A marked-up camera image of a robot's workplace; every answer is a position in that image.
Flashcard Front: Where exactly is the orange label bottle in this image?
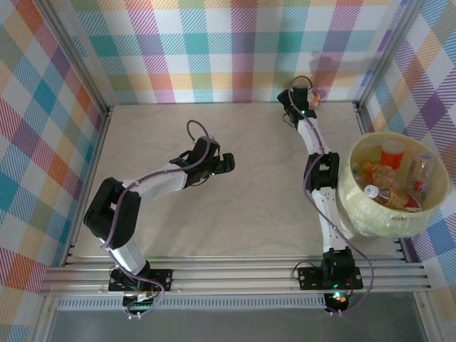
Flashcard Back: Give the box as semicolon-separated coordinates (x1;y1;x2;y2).
380;140;407;168

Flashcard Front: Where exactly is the red tea bottle white cap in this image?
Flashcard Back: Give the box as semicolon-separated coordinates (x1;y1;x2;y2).
363;184;413;212

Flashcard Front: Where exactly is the clear bottle brown cap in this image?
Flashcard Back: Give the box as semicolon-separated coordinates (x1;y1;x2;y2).
408;152;438;195

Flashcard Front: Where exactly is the pale yellow plastic bucket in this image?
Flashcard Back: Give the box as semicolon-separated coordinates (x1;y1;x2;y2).
338;130;450;239

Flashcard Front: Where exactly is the left controller board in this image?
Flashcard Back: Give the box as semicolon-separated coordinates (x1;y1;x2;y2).
122;291;158;316

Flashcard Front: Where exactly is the controller board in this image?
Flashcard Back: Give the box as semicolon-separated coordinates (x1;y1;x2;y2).
122;291;158;316
326;291;349;311

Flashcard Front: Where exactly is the right controller board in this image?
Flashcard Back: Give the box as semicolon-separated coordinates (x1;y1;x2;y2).
326;291;349;311

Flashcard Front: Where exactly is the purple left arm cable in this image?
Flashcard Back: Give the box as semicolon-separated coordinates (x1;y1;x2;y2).
101;120;214;320

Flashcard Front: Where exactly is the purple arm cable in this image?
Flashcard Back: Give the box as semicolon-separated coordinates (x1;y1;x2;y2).
101;120;214;320
289;76;375;318

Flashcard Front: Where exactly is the aluminium left side rail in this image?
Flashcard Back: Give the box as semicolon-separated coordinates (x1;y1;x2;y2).
61;105;115;266

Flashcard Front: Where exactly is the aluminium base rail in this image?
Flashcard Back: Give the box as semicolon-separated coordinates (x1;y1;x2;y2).
38;254;434;297

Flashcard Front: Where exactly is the aluminium right frame post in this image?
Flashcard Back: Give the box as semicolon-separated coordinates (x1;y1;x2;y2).
354;0;427;112

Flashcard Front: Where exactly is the aluminium frame post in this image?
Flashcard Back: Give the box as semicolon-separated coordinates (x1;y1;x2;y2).
354;0;427;112
33;0;115;120

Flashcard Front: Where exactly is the grey slotted cable duct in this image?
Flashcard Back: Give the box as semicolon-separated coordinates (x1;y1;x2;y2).
56;297;328;311

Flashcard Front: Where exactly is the aluminium left frame post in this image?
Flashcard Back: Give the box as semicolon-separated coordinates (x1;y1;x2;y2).
33;0;115;120

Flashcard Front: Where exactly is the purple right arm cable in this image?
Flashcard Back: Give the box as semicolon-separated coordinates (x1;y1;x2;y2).
289;76;375;318

